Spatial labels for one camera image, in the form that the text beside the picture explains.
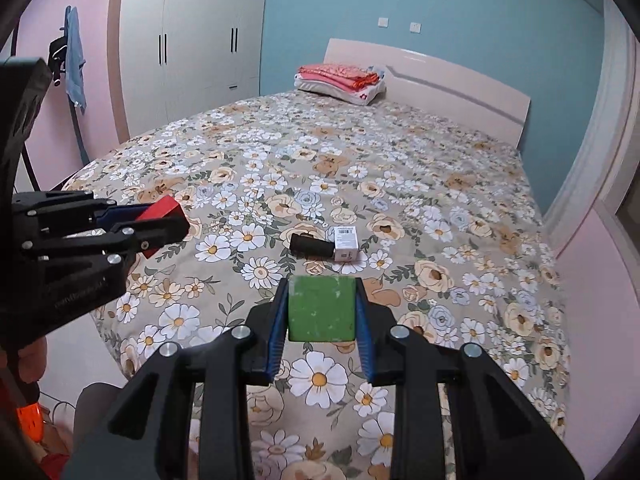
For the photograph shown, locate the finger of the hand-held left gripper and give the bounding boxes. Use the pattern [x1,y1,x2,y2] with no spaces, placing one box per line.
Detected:
[12,191,151,233]
[20,216,190,263]

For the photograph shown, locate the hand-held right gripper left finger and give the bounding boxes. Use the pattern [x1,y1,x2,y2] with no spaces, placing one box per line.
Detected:
[65,280,291,480]

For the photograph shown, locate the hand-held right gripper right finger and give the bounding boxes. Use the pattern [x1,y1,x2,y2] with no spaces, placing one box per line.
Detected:
[354,280,585,480]

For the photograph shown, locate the red block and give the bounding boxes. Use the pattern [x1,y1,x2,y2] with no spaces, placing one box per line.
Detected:
[135,195,188,223]

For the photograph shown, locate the green cube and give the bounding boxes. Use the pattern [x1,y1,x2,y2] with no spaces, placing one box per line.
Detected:
[287,275,358,343]

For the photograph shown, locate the person's left hand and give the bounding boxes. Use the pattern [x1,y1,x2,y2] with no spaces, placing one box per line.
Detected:
[0,335,48,386]

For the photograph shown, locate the black cylinder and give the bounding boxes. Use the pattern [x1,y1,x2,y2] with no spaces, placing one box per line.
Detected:
[290,232,337,263]

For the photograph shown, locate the small white box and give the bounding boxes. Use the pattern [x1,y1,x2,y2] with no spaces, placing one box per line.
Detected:
[332,225,358,263]

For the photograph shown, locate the floral bed blanket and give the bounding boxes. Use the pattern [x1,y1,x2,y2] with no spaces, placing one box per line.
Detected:
[62,91,571,480]

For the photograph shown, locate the blue hanging towel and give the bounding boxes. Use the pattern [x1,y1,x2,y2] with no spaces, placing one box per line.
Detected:
[65,6,87,110]

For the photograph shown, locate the red jacket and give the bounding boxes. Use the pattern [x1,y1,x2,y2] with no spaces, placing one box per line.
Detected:
[35,450,73,480]

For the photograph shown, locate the black standing rack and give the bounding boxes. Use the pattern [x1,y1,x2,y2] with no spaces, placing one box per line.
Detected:
[48,35,92,167]

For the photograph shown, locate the white wardrobe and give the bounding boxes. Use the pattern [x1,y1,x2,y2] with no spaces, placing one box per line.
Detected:
[120,0,271,138]

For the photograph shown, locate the folded pink cloth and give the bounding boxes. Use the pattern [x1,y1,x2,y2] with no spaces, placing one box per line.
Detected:
[298,63,351,86]

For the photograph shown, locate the folded pink clothes on pillow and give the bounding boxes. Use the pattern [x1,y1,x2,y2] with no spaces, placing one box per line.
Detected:
[295,72,387,106]

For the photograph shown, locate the folded red cloth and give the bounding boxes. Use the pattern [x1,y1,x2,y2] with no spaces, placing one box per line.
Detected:
[330,66,381,92]

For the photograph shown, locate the white bed headboard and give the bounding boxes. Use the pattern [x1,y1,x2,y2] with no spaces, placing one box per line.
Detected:
[324,37,532,151]

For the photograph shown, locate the white window frame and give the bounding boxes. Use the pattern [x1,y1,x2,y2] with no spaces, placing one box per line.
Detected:
[542,0,640,261]

